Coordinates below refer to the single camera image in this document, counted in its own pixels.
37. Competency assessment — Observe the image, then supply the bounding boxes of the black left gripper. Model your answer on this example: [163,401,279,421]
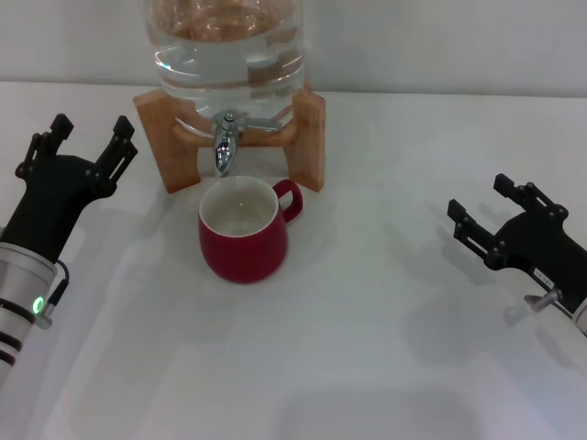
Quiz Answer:
[0,113,138,265]

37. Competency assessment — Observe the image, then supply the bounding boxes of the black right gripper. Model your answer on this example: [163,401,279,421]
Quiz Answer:
[447,172,587,317]

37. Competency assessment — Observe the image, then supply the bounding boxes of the chrome faucet tap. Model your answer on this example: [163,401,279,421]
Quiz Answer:
[211,109,282,178]

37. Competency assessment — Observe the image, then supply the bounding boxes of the red ceramic cup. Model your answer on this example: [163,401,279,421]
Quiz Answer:
[197,174,305,285]

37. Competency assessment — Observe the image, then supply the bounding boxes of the wooden jar stand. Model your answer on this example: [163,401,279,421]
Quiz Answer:
[133,85,327,194]

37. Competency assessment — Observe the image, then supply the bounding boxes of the clear glass water jar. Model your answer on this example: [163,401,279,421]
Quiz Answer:
[142,0,307,139]

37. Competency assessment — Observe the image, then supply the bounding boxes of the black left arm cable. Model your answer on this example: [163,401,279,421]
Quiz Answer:
[41,259,71,325]

